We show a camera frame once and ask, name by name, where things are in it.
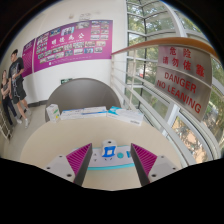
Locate white and blue charger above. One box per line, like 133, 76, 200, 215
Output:
101, 139, 118, 159

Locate small white upright box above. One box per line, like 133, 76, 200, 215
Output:
45, 103, 62, 123

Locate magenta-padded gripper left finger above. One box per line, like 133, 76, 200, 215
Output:
44, 143, 93, 187

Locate white metal rack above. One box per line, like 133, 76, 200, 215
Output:
0, 106, 13, 140

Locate metal danger sign red letters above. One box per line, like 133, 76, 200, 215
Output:
154, 65, 212, 122

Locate green exit sign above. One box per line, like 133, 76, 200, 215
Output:
60, 77, 74, 85

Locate narrow magenta wall poster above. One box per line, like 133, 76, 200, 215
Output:
21, 38, 36, 78

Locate white railing with wooden handrail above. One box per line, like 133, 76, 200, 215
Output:
109, 36, 224, 168

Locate person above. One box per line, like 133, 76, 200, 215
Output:
8, 49, 33, 129
0, 69, 23, 127

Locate white-framed window wall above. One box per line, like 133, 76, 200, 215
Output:
125, 0, 224, 161

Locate long flat white box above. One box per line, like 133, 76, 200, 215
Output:
59, 106, 108, 121

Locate grey round-backed chair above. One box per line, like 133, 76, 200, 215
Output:
44, 77, 122, 123

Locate large magenta wall poster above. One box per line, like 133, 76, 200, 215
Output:
33, 19, 114, 73

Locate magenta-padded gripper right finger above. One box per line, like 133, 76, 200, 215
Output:
129, 143, 183, 187

